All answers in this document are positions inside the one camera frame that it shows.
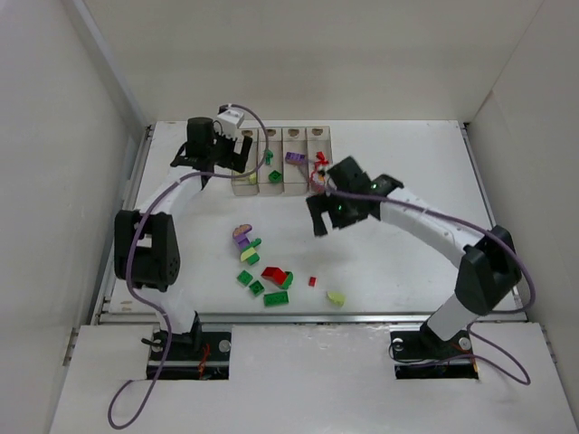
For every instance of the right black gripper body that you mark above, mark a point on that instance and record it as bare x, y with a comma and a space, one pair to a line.
326, 207

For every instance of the green round lego piece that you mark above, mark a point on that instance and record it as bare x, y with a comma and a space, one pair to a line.
253, 244

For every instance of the green cone lego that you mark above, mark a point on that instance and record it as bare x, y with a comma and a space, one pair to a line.
268, 155

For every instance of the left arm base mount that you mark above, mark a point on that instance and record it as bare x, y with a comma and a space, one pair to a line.
207, 361

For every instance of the red large lego brick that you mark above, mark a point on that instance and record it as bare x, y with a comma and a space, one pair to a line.
275, 275

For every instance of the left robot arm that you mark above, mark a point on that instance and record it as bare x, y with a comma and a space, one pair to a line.
146, 251

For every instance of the clear bin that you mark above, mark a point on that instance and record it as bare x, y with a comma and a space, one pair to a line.
239, 188
318, 139
274, 135
294, 176

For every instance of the lime slope lego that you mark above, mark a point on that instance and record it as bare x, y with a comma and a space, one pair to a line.
337, 299

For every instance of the purple flower lego piece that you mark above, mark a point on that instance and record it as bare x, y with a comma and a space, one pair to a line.
240, 237

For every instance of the red arch lego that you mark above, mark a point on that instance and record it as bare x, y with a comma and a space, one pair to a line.
317, 181

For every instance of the green square lego brick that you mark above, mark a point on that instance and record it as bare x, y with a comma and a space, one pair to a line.
245, 278

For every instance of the purple lego brick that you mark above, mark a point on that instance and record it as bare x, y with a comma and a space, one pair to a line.
292, 158

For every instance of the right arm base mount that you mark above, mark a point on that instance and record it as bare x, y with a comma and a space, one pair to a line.
418, 357

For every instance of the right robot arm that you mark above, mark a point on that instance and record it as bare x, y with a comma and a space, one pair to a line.
485, 259

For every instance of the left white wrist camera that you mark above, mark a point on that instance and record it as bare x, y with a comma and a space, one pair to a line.
230, 119

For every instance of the red ring lego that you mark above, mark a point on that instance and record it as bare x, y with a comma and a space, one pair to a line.
321, 160

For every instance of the yellow-green slope lego on green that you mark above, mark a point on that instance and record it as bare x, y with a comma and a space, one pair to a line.
250, 256

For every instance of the green small square lego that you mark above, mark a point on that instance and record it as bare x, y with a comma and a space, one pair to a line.
275, 177

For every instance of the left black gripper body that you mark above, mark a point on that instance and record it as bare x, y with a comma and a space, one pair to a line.
240, 154

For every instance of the green long lego brick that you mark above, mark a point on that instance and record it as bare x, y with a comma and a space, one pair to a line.
276, 299

